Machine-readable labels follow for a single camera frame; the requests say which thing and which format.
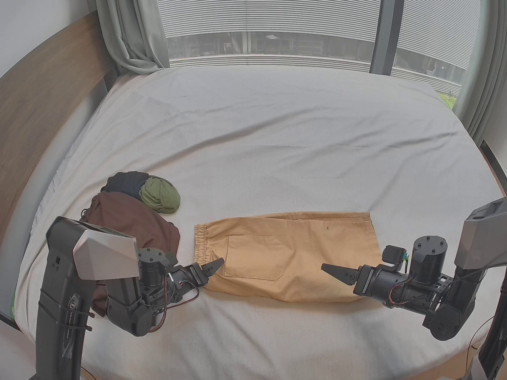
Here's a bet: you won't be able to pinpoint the window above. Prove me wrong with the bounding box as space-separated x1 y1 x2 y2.
152 0 486 110

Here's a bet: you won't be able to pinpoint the tan shorts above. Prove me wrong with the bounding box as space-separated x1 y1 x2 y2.
193 211 383 304

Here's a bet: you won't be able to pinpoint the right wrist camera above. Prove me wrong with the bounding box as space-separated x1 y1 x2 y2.
382 245 409 271

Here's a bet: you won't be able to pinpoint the grey-green curtain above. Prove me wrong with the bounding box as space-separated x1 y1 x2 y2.
93 0 171 75
452 0 507 145

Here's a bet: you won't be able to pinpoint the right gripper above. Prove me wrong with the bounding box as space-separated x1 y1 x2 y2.
321 264 413 303

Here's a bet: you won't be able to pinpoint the green garment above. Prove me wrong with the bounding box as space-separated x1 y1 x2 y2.
139 176 181 215

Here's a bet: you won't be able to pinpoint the bed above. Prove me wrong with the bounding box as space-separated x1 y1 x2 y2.
0 10 507 380

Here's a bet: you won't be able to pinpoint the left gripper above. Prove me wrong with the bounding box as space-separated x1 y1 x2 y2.
169 257 226 294

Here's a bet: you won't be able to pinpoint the dark blue garment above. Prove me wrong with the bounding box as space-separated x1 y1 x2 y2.
101 171 149 197

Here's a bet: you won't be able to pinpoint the brown shorts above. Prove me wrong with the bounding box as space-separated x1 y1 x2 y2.
81 192 181 317

